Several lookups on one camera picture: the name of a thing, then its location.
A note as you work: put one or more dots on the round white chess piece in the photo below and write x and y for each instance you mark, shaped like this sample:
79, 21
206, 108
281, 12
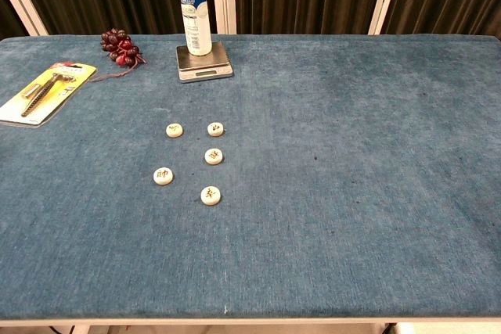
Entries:
213, 156
174, 130
215, 129
163, 176
210, 195

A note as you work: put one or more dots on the blue table cloth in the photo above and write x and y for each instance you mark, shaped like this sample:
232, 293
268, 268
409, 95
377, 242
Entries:
313, 193

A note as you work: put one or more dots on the silver digital kitchen scale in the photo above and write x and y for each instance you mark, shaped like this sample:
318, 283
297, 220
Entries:
203, 72

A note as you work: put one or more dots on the white bottle with blue cap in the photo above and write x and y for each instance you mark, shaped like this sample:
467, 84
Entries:
193, 5

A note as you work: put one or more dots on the dark red fake grape bunch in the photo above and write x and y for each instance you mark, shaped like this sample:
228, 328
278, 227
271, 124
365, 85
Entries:
117, 46

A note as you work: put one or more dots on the yellow razor blister pack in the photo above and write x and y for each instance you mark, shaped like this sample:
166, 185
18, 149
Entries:
47, 91

